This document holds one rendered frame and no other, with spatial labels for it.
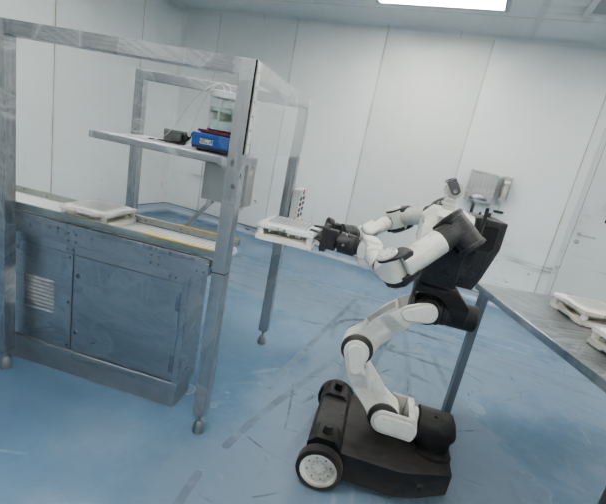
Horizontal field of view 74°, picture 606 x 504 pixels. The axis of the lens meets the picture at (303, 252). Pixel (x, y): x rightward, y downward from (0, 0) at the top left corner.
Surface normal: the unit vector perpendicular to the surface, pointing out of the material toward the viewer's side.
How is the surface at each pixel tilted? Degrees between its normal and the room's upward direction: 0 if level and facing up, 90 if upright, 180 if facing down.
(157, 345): 90
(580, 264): 90
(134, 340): 90
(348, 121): 90
